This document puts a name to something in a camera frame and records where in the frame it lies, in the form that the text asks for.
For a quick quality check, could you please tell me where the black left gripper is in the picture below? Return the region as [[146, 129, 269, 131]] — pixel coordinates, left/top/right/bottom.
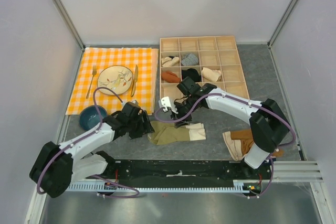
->
[[127, 110, 154, 140]]

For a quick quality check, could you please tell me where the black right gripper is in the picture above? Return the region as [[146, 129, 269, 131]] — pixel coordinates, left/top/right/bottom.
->
[[170, 96, 197, 129]]

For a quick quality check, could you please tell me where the olive green white-band underwear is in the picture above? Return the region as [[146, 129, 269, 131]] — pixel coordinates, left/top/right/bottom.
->
[[148, 121, 206, 145]]

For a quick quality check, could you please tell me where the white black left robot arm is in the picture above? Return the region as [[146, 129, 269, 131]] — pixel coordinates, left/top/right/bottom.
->
[[29, 102, 154, 198]]

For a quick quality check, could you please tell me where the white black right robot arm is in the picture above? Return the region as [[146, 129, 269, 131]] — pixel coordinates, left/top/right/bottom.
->
[[163, 77, 293, 179]]

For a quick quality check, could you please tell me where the rolled rust orange underwear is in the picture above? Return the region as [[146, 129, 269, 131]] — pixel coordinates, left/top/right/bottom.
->
[[161, 71, 181, 83]]

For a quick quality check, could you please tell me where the rolled cream underwear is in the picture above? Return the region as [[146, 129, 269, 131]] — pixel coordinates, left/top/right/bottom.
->
[[202, 67, 222, 82]]

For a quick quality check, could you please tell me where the beige cream underwear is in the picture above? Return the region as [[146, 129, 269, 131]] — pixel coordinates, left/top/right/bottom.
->
[[223, 132, 246, 161]]

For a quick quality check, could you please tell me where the rolled beige black underwear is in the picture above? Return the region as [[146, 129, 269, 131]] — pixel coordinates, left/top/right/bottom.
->
[[161, 56, 180, 67]]

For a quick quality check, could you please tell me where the rolled grey striped underwear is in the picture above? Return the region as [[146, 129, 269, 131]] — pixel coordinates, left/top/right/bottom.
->
[[181, 53, 199, 66]]

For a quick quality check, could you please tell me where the brown orange underwear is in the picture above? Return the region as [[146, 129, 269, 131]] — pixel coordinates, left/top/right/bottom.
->
[[230, 129, 285, 159]]

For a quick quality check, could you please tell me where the blue ceramic bowl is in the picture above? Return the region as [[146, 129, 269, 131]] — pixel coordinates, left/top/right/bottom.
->
[[79, 105, 101, 131]]

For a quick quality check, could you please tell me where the floral ceramic plate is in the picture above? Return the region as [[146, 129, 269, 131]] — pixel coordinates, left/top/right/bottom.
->
[[97, 66, 133, 95]]

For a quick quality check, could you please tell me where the gold knife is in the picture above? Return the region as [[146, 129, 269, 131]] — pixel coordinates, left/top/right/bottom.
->
[[131, 65, 139, 97]]

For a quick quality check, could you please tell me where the orange white checkered tablecloth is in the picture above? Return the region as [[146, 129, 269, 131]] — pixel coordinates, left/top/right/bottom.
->
[[66, 47, 159, 115]]

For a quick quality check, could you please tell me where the wooden compartment organizer box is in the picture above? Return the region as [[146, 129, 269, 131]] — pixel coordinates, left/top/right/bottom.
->
[[160, 35, 249, 99]]

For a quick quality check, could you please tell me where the gold fork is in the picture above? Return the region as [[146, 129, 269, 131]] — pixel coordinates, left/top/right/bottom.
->
[[86, 65, 97, 99]]

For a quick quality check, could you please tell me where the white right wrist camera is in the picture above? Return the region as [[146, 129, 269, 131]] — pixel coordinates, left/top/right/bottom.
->
[[159, 97, 178, 114]]

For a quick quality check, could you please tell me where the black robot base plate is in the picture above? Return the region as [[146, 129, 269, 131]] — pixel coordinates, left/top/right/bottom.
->
[[101, 159, 271, 188]]

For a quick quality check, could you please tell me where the grey slotted cable duct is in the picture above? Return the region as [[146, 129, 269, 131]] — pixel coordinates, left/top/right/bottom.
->
[[66, 180, 250, 194]]

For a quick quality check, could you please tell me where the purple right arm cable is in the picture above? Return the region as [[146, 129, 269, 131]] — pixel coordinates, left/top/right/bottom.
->
[[154, 93, 297, 200]]

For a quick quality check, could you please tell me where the left aluminium frame post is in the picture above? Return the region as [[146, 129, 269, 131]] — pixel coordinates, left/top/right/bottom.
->
[[36, 0, 86, 49]]

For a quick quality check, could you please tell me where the aluminium frame post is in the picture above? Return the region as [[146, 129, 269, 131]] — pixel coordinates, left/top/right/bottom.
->
[[36, 0, 86, 49], [267, 0, 316, 49]]

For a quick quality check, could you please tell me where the right aluminium frame post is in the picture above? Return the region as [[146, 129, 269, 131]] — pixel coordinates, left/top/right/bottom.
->
[[267, 0, 316, 49]]

